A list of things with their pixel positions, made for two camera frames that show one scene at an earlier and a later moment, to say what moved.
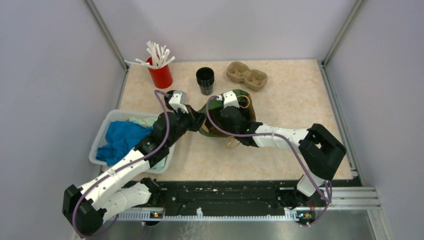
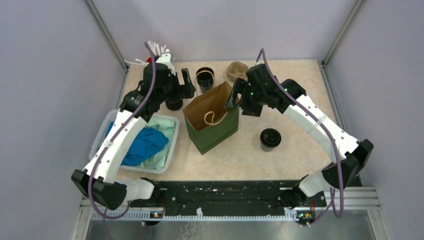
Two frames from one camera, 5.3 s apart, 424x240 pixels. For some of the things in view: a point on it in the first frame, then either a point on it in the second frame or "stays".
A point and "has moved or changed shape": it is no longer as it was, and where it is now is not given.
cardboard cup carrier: x=239 y=72 stays
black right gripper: x=222 y=121 to x=242 y=86
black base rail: x=223 y=194 stays
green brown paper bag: x=213 y=125 has moved or changed shape
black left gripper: x=196 y=118 to x=188 y=90
